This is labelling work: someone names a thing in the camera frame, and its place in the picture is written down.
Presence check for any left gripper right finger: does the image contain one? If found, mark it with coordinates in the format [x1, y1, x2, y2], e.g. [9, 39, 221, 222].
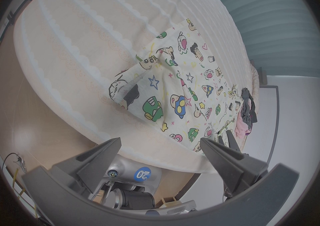
[200, 138, 269, 193]

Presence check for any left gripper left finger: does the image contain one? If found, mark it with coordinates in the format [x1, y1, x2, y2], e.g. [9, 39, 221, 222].
[51, 137, 122, 194]

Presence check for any white printed pyjama top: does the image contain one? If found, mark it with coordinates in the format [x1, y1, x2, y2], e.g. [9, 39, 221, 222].
[108, 18, 242, 154]

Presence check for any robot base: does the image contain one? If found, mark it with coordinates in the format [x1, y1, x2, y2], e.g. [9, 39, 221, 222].
[89, 156, 198, 216]

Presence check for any pile of clothes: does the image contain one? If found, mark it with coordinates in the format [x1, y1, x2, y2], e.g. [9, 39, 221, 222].
[234, 88, 258, 139]

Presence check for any bed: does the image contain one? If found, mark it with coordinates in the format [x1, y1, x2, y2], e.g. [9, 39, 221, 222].
[12, 0, 279, 174]

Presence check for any pale pink pillow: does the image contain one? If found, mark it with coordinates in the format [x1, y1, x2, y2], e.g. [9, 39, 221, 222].
[250, 64, 260, 95]

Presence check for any grey bedside table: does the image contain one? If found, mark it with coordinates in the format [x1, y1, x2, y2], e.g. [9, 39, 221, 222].
[257, 66, 267, 86]

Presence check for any blue-green curtain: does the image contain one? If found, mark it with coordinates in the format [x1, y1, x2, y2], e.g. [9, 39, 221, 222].
[204, 0, 320, 78]

